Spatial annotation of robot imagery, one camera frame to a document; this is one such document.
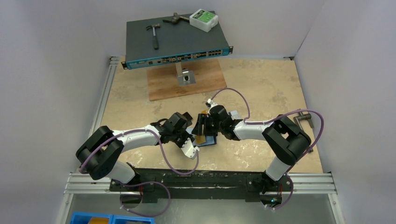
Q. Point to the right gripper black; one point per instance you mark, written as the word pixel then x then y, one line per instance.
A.
pixel 205 124

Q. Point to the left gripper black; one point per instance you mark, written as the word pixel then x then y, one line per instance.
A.
pixel 187 136

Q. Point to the single gold credit card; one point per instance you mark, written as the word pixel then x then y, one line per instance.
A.
pixel 200 139

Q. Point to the blue leather card holder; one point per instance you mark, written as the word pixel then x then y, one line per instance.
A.
pixel 210 140

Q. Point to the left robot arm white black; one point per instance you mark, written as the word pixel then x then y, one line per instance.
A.
pixel 99 155

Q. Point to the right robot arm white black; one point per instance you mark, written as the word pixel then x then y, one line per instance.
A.
pixel 286 139

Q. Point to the brown wooden board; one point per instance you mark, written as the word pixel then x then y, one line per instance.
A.
pixel 164 82

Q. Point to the small black hammer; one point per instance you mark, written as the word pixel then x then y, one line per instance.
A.
pixel 154 36

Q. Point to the white green electrical box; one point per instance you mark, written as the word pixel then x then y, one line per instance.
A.
pixel 203 20

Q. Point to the dark metal tool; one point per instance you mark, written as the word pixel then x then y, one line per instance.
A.
pixel 176 18

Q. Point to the blue plastic bin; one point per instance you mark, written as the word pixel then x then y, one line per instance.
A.
pixel 98 218

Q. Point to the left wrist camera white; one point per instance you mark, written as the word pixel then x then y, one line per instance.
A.
pixel 189 150

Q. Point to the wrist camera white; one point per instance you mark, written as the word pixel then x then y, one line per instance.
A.
pixel 210 103
pixel 189 150

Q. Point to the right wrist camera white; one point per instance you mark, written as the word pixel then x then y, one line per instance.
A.
pixel 210 103

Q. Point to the metal stand bracket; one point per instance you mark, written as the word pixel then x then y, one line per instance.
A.
pixel 184 76

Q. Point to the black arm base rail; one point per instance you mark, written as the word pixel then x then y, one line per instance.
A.
pixel 154 184

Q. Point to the blue network switch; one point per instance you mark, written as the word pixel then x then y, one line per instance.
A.
pixel 177 43

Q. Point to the metal door handle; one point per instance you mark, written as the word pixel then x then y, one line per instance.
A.
pixel 301 116

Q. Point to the aluminium frame rail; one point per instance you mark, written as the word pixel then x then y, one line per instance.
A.
pixel 303 184

